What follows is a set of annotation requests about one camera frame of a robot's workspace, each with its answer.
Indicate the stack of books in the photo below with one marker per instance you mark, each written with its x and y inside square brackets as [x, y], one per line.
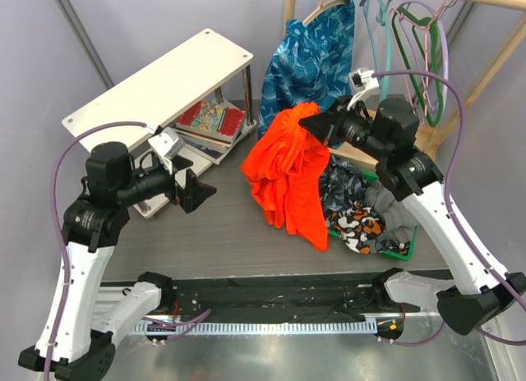
[213, 150]

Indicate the red patterned book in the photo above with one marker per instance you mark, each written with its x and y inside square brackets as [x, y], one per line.
[212, 120]

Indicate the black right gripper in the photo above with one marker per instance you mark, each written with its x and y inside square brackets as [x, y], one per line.
[329, 124]

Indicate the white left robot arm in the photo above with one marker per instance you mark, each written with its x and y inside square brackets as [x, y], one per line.
[74, 345]

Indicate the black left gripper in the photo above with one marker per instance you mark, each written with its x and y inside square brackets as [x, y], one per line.
[195, 191]

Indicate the grey shorts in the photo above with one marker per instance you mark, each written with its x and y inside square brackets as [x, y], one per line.
[399, 222]

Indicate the lilac hanger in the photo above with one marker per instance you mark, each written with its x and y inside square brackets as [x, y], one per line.
[441, 36]

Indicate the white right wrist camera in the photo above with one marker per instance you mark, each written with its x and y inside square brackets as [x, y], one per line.
[363, 84]

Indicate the green hanger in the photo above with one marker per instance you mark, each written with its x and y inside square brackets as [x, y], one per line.
[431, 89]

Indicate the camouflage orange shorts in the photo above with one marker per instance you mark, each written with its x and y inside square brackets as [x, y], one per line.
[362, 230]

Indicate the white slotted cable duct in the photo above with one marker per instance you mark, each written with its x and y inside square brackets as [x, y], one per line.
[369, 326]

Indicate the wooden hanger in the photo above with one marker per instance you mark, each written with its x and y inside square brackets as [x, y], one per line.
[323, 6]

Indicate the blue patterned shorts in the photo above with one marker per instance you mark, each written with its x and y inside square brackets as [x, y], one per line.
[311, 64]

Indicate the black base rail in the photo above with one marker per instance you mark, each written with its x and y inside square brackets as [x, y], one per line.
[285, 299]

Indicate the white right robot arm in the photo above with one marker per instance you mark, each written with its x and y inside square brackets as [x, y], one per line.
[480, 288]

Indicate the green plastic tray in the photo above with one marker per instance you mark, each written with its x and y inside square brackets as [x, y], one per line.
[364, 214]

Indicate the white two-tier shelf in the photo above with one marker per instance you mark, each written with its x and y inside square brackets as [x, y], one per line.
[170, 85]

